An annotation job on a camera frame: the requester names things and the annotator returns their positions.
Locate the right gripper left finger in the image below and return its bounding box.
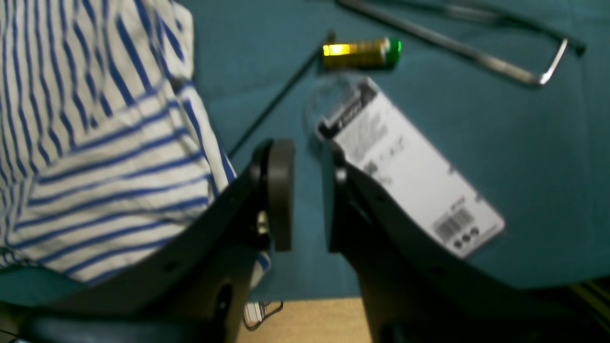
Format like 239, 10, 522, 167
29, 139, 295, 343

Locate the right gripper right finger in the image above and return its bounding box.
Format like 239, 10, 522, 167
322, 141, 609, 343

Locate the blue white striped T-shirt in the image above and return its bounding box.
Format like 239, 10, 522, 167
0, 0, 272, 289

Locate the white barcode blister pack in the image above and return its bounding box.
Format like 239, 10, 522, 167
306, 73, 506, 259

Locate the teal table cloth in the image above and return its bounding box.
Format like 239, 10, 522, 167
0, 0, 610, 305

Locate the gold green battery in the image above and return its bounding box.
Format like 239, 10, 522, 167
322, 37, 402, 70

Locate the metal hex key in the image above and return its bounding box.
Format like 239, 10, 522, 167
336, 0, 587, 87

